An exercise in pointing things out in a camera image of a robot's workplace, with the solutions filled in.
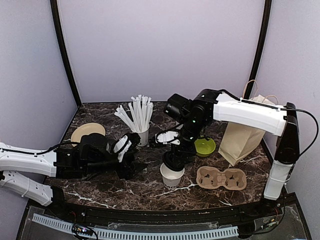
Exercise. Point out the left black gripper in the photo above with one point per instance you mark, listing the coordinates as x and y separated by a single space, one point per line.
126 172

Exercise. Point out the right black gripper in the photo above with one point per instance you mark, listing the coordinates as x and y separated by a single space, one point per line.
183 151

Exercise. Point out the brown paper bag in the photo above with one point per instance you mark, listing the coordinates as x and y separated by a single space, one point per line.
239 141

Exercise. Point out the cardboard two-cup carrier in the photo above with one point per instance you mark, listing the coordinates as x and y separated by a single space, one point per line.
211 178

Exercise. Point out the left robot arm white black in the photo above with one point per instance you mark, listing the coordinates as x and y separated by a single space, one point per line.
68 160

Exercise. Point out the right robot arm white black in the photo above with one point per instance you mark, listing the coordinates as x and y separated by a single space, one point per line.
220 105

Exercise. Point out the green bowl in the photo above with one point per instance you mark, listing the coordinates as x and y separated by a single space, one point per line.
204 147

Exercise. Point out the white cup holding straws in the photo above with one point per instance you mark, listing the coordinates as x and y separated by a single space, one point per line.
144 136

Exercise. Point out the bundle of wrapped white straws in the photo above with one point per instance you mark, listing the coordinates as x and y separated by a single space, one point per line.
141 110

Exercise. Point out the beige paper plate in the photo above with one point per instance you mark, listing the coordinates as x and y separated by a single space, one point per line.
87 129

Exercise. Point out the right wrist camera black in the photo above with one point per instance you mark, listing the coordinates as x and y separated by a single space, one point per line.
178 107

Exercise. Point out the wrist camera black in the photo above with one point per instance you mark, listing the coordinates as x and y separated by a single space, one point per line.
93 148
178 107

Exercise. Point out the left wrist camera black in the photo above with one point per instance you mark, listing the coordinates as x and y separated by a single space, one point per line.
93 148

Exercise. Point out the white slotted cable duct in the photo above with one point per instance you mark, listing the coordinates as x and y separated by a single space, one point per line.
98 233

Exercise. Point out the black front rail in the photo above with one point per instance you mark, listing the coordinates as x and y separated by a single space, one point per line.
98 215

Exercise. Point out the right black frame post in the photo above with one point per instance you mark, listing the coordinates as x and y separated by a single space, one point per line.
259 48

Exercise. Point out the black frame post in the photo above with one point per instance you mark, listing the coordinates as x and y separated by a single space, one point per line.
259 48
63 52

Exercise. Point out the left black frame post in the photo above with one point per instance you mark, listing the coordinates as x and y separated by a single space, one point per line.
63 52

